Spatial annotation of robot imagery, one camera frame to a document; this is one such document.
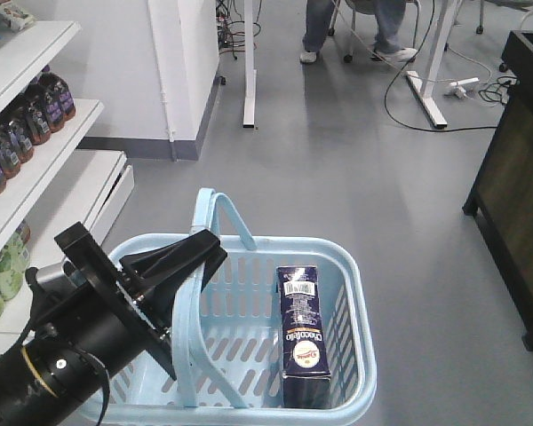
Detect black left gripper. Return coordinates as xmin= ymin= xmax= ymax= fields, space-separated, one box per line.
xmin=54 ymin=222 xmax=227 ymax=378

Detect light blue shopping basket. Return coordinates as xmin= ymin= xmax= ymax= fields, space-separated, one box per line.
xmin=79 ymin=188 xmax=377 ymax=425

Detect dark blue cookie box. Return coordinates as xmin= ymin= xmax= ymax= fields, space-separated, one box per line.
xmin=276 ymin=265 xmax=331 ymax=409

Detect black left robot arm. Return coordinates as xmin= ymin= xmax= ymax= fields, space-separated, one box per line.
xmin=0 ymin=223 xmax=227 ymax=425

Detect white supermarket shelf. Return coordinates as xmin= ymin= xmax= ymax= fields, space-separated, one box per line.
xmin=0 ymin=0 xmax=135 ymax=356

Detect white desk leg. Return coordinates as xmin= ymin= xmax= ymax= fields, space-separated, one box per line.
xmin=243 ymin=0 xmax=257 ymax=129
xmin=406 ymin=1 xmax=461 ymax=130

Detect seated person legs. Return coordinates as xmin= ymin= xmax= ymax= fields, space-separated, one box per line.
xmin=299 ymin=0 xmax=418 ymax=65

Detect white power strip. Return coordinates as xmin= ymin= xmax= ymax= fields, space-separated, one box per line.
xmin=444 ymin=77 xmax=480 ymax=99

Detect wooden black-framed display stand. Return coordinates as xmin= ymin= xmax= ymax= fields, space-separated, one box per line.
xmin=462 ymin=30 xmax=533 ymax=351

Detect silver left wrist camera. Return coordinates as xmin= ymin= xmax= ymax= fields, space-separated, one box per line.
xmin=25 ymin=261 xmax=77 ymax=296

